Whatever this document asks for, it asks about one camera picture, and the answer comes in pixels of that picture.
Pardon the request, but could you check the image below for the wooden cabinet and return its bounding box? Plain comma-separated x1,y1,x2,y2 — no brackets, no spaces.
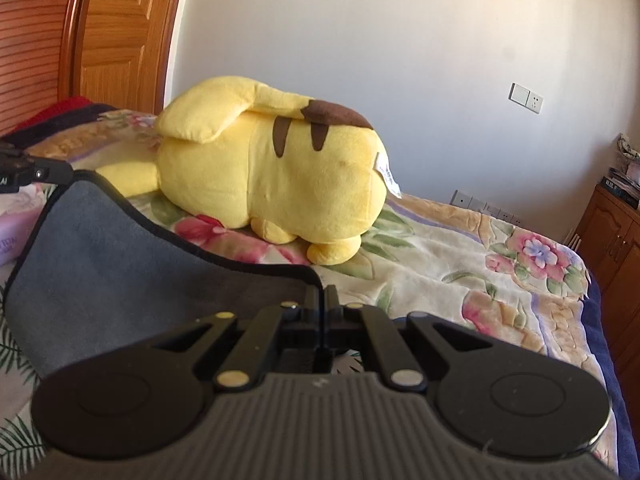
575,185,640,386

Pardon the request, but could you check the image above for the white wall switch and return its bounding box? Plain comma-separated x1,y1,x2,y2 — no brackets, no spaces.
509,82,546,114

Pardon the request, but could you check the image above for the red cloth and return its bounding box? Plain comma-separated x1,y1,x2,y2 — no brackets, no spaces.
12,96,96,133

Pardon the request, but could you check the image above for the wooden door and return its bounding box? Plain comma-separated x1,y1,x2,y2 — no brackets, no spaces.
72,0,191,113

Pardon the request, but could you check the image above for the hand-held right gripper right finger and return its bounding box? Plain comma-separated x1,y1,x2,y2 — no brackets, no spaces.
323,285,493,394

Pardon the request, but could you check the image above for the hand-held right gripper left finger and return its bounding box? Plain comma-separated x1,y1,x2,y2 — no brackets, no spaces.
145,284,322,394

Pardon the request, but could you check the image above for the pink tissue pack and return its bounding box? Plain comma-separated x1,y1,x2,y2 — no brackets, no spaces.
0,182,57,266

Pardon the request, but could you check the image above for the wall socket strip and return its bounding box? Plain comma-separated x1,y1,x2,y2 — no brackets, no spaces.
450,190,522,226

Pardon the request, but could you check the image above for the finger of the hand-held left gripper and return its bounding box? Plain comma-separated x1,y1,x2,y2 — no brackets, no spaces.
20,156,76,186

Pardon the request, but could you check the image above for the floral blanket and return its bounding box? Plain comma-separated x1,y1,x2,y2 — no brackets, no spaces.
0,104,626,480

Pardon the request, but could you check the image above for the stack of books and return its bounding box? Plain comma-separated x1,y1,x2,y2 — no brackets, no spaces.
602,132,640,211

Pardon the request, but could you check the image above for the grey towel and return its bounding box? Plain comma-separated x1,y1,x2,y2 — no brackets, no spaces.
2,170,321,380

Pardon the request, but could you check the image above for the yellow plush toy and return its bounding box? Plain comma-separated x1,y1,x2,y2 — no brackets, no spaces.
95,76,403,265

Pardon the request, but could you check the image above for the wooden headboard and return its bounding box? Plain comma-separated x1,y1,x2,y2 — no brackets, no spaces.
0,0,93,136

